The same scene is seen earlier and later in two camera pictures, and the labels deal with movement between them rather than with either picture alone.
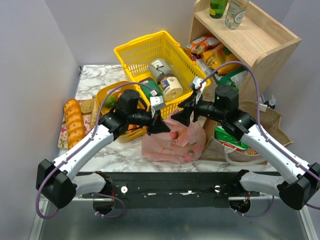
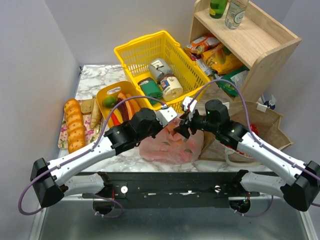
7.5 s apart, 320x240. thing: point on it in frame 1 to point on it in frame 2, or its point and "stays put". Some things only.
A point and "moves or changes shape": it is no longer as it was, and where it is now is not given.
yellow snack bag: x=218 y=56 stays put
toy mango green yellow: x=110 y=101 stays put
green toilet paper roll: x=152 y=83 stays put
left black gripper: x=153 y=121 to x=155 y=127
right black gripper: x=194 y=110 to x=189 y=122
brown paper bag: x=213 y=150 moves or changes shape
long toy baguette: x=74 y=121 stays put
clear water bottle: x=235 y=13 stays put
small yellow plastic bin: x=124 y=109 stays put
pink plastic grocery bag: x=183 y=143 stays put
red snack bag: x=250 y=150 to x=254 y=130
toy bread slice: x=91 y=106 stays put
